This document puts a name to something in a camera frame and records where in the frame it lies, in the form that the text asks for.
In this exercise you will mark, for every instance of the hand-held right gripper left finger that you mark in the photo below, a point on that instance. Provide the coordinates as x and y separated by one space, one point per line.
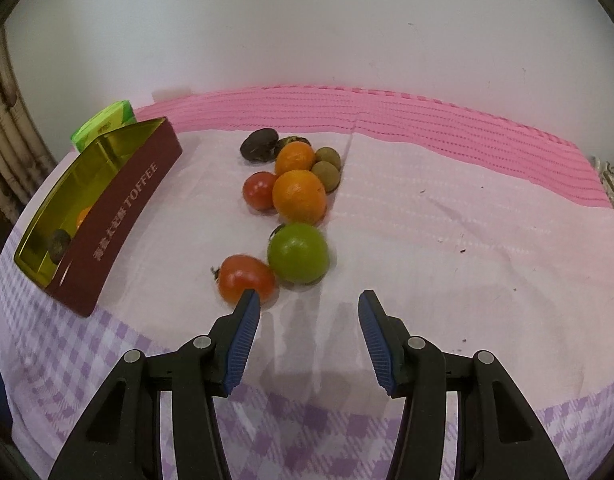
242 340

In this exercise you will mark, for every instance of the red tomato with calyx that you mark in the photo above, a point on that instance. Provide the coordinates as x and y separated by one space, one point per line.
244 277

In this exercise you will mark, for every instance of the gold metal tray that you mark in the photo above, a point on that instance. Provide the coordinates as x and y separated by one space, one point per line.
122 220

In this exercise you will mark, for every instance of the large orange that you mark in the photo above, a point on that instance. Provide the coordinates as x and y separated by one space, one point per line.
299 197

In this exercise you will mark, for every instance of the green citrus fruit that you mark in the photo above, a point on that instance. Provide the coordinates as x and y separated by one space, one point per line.
298 252

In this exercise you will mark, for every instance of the dark wrinkled fruit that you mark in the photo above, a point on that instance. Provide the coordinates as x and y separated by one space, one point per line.
291 141

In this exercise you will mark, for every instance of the dark purple passion fruit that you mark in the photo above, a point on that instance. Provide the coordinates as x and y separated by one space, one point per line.
258 146

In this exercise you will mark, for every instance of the pink checked tablecloth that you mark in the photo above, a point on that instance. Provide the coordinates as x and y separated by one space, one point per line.
437 220

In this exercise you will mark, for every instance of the crumpled clear plastic wrap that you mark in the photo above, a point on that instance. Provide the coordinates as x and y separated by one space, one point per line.
612 175

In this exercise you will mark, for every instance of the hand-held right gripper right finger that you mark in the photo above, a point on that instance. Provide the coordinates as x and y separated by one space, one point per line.
377 340

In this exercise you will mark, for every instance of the small orange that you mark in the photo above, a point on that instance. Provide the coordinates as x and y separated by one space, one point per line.
294 159

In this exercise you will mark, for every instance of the round red tomato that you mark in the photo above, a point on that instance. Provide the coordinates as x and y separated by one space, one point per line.
258 190

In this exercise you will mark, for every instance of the green tissue pack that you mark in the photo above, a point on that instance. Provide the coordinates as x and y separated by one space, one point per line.
104 122

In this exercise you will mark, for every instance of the dark brown round fruit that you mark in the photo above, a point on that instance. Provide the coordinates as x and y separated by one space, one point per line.
60 246

